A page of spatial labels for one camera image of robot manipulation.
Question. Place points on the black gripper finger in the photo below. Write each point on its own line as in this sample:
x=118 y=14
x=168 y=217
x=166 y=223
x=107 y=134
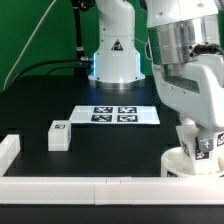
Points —
x=205 y=139

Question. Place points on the white round stool seat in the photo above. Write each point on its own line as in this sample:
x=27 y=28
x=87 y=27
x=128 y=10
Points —
x=176 y=163

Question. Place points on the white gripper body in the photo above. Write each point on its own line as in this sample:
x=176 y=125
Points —
x=198 y=93

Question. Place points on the white marker sheet with tags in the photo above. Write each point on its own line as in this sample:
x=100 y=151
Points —
x=92 y=114

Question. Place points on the white U-shaped fence frame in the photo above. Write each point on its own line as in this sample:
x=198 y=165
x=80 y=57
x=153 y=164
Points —
x=102 y=191

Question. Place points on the black pole with cables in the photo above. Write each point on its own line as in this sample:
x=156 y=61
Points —
x=84 y=62

